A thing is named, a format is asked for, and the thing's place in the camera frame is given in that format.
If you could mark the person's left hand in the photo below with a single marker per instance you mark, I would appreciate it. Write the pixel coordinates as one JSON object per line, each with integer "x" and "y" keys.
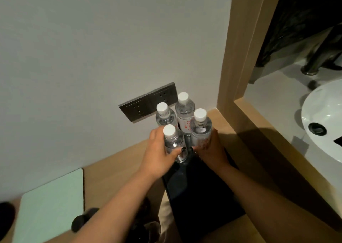
{"x": 155, "y": 160}

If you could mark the pale green flat board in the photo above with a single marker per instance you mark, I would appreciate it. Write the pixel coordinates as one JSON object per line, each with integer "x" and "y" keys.
{"x": 50, "y": 208}

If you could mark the person's right forearm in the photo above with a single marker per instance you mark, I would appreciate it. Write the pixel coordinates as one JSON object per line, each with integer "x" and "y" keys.
{"x": 267, "y": 205}

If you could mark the person's left forearm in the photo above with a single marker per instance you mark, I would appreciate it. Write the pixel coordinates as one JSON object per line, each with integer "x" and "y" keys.
{"x": 120, "y": 208}

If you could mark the person's left thumb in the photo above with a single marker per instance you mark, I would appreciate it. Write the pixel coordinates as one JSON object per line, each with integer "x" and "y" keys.
{"x": 177, "y": 153}

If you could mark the white round sink basin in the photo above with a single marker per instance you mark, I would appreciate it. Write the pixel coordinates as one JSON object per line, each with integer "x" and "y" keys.
{"x": 326, "y": 111}

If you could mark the person's right hand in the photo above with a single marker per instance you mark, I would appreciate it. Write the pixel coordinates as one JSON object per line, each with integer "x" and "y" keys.
{"x": 213, "y": 156}

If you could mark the grey wall socket plate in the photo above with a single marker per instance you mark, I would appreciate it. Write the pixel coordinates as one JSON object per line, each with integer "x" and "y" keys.
{"x": 136, "y": 109}
{"x": 163, "y": 93}

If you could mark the person's right thumb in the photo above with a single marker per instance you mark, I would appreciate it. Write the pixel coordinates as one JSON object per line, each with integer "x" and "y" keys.
{"x": 199, "y": 150}

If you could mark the light wooden partition frame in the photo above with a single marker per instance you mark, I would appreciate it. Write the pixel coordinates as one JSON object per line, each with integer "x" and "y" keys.
{"x": 240, "y": 37}

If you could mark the clear water bottle white cap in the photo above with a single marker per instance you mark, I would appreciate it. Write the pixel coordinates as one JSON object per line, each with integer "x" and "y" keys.
{"x": 185, "y": 114}
{"x": 174, "y": 141}
{"x": 165, "y": 118}
{"x": 201, "y": 130}

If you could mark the black round lid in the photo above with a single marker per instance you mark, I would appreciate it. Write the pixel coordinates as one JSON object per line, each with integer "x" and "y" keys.
{"x": 84, "y": 220}

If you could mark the dark metal faucet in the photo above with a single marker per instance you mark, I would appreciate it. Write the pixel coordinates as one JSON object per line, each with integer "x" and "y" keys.
{"x": 320, "y": 55}

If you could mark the black rectangular tray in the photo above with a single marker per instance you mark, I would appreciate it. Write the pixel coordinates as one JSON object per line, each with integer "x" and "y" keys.
{"x": 197, "y": 192}

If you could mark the dark counter drain knob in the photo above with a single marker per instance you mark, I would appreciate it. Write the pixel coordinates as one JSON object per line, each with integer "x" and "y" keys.
{"x": 313, "y": 84}

